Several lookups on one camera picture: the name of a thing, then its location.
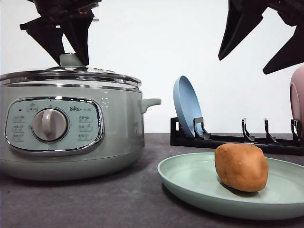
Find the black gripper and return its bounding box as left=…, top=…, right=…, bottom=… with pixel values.
left=20, top=0, right=102, bottom=66
left=218, top=0, right=304, bottom=74

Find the glass steamer lid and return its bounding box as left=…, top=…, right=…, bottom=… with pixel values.
left=0, top=53, right=142, bottom=90

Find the brown potato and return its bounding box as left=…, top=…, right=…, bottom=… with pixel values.
left=215, top=143, right=269, bottom=192

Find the green plate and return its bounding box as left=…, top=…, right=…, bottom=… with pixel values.
left=157, top=152, right=304, bottom=220

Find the pink plate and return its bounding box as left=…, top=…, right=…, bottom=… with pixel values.
left=290, top=65, right=304, bottom=137

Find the green electric steamer pot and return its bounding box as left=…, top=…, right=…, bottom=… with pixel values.
left=0, top=81, right=161, bottom=180

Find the blue plate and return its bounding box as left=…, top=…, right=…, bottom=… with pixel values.
left=173, top=76, right=203, bottom=137

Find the black plate rack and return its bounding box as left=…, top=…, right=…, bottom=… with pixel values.
left=171, top=117, right=304, bottom=156

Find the white wall socket left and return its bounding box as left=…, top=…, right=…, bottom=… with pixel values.
left=91, top=6, right=99, bottom=21

